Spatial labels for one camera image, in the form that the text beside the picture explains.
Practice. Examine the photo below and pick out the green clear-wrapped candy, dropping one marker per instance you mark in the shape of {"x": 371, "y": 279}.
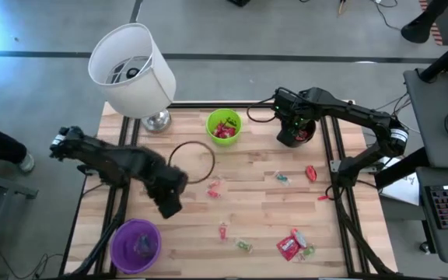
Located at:
{"x": 145, "y": 245}
{"x": 307, "y": 251}
{"x": 243, "y": 245}

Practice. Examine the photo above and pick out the white paper sheet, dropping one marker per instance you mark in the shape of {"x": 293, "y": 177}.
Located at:
{"x": 403, "y": 190}

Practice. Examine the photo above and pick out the white shade silver table lamp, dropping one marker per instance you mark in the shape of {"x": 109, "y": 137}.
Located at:
{"x": 138, "y": 85}

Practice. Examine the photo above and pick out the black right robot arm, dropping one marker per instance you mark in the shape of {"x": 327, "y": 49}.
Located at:
{"x": 364, "y": 114}

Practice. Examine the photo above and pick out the teal clear-wrapped candy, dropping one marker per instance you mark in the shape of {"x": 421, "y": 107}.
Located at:
{"x": 282, "y": 178}

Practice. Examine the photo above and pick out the red and white candy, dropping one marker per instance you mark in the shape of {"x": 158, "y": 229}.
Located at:
{"x": 299, "y": 238}

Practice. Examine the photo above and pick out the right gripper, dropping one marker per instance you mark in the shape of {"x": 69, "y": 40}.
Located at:
{"x": 296, "y": 109}

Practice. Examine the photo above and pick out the red clear-wrapped candy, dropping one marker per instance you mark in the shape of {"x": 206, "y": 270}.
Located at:
{"x": 215, "y": 183}
{"x": 311, "y": 173}
{"x": 222, "y": 231}

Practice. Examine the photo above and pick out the purple plastic bucket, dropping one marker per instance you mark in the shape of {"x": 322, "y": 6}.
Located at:
{"x": 124, "y": 253}

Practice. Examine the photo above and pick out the black stand leg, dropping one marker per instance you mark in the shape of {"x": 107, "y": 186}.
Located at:
{"x": 416, "y": 29}

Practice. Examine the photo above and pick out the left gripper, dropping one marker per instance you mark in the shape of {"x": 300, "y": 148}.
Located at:
{"x": 167, "y": 186}

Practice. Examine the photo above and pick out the green plastic bucket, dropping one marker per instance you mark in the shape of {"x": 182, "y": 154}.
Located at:
{"x": 212, "y": 116}

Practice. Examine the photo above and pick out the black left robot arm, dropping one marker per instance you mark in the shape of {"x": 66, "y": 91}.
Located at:
{"x": 103, "y": 159}

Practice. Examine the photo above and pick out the black plastic bucket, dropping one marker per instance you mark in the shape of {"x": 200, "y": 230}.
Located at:
{"x": 312, "y": 134}

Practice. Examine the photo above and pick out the black pole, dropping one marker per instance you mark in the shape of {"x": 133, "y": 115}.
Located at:
{"x": 445, "y": 58}

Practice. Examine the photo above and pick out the small red wrapped candy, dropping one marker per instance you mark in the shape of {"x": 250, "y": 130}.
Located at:
{"x": 213, "y": 193}

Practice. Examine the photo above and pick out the red candy bar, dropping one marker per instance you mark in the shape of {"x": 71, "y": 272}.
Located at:
{"x": 302, "y": 135}

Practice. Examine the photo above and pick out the silver mounting bracket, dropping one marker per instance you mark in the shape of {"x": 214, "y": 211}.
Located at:
{"x": 336, "y": 166}

